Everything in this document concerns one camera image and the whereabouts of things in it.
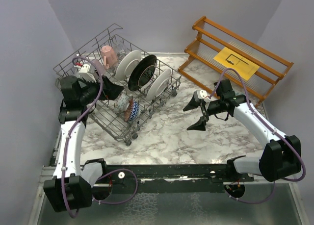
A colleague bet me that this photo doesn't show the blue zigzag patterned bowl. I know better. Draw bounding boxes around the blue zigzag patterned bowl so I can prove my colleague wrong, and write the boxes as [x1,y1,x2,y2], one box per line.
[124,99,141,122]

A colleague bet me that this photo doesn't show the black mounting base bar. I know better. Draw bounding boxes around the black mounting base bar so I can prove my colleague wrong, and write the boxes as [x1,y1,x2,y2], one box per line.
[76,157,263,194]

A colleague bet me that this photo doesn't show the red patterned glass bowl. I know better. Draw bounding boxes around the red patterned glass bowl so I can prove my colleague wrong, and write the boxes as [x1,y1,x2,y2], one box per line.
[113,92,130,113]

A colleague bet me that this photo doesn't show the purple mug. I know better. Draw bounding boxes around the purple mug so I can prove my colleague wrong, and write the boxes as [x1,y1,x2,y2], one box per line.
[92,59,106,75]

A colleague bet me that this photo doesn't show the black rimmed printed plate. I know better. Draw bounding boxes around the black rimmed printed plate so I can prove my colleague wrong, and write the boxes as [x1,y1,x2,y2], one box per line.
[115,50,141,81]

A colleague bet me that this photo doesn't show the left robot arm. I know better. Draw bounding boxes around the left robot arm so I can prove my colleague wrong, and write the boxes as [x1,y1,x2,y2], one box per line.
[43,75,124,212]

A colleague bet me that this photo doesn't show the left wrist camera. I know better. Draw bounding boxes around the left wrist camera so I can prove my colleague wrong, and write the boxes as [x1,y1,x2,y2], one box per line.
[75,63,97,83]

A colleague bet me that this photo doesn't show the orange wooden shelf rack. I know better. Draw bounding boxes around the orange wooden shelf rack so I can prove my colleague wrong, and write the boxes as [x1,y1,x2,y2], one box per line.
[178,16,294,106]

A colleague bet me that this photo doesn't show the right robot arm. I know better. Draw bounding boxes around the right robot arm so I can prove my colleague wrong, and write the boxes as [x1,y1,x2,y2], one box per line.
[183,79,302,182]

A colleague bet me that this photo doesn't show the black rimmed cream plate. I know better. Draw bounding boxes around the black rimmed cream plate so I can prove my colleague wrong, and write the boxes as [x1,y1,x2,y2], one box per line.
[128,54,157,91]

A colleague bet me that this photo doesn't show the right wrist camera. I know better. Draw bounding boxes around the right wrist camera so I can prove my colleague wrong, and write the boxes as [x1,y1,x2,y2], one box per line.
[193,90,211,103]

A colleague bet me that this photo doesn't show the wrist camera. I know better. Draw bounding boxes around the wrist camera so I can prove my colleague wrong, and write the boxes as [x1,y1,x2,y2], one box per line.
[193,90,211,103]
[75,63,97,83]

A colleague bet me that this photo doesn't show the blue rimmed white plate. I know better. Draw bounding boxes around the blue rimmed white plate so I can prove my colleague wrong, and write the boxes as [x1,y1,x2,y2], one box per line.
[146,69,171,101]

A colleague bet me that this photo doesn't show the pink cream mug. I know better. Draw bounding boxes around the pink cream mug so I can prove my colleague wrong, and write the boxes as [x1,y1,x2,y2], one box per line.
[101,45,118,70]

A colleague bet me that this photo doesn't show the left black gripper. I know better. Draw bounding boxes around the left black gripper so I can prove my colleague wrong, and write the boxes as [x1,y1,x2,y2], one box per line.
[79,74,124,104]

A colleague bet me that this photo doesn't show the yellow paper card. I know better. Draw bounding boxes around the yellow paper card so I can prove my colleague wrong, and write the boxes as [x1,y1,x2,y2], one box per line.
[213,47,259,81]

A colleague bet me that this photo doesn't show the grey wire dish rack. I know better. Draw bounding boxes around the grey wire dish rack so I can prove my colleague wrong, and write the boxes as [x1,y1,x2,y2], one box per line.
[54,24,181,146]

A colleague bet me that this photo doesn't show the clear drinking glass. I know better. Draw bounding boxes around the clear drinking glass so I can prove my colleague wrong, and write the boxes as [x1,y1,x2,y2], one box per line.
[112,41,126,56]

